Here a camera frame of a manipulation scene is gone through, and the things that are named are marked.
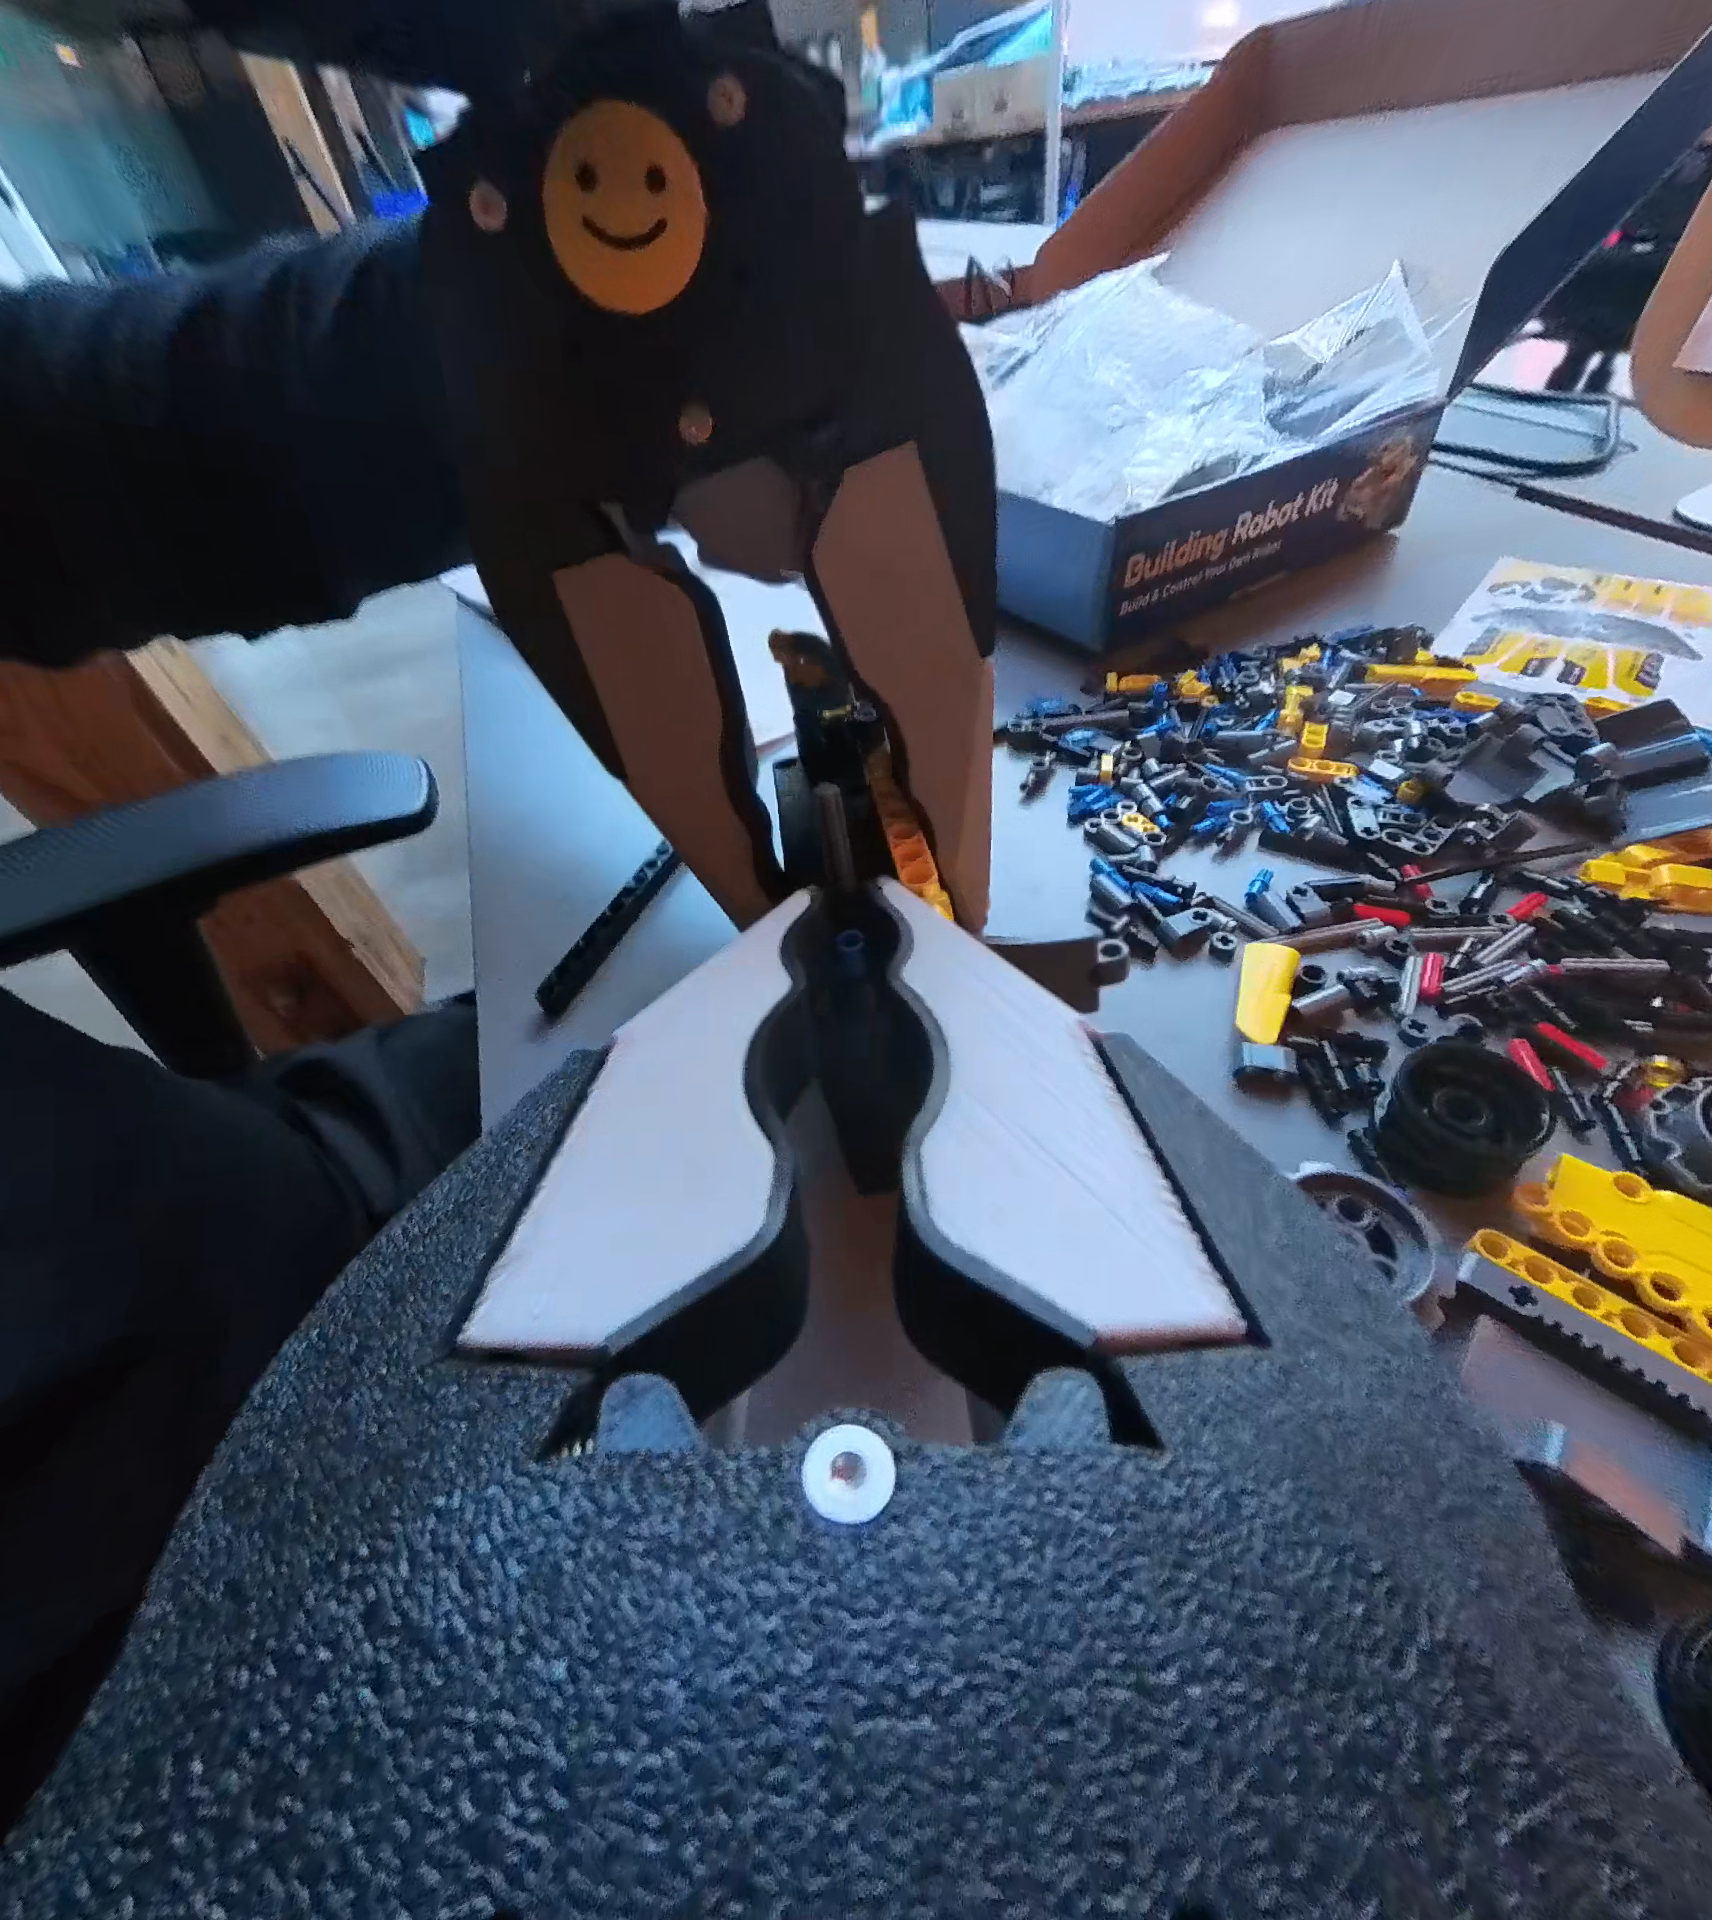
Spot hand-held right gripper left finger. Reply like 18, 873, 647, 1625
453, 885, 815, 1364

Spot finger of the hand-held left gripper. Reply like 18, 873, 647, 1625
550, 544, 790, 928
810, 436, 1000, 928

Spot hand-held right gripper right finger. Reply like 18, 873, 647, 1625
869, 877, 1256, 1356

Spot yellow toy brick vehicle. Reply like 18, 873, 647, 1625
770, 631, 1132, 1203

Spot long black holed beam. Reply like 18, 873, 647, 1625
535, 840, 682, 1022

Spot grey desk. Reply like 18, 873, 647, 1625
450, 450, 1712, 1920

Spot yellow curved panel piece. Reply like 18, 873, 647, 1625
1234, 942, 1303, 1045

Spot dark blue cardboard kit box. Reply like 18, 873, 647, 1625
997, 0, 1712, 655

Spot clear plastic bags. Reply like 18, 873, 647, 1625
968, 254, 1474, 521

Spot pile of small brick parts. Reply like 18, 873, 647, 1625
997, 623, 1712, 1142

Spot black office chair armrest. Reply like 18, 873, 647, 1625
0, 750, 441, 1074

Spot yellow and grey brick assembly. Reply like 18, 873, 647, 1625
1456, 1155, 1712, 1600

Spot yellow and grey sticker sheet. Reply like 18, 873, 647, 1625
1431, 558, 1712, 723

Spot black cable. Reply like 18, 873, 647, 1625
1431, 382, 1712, 580

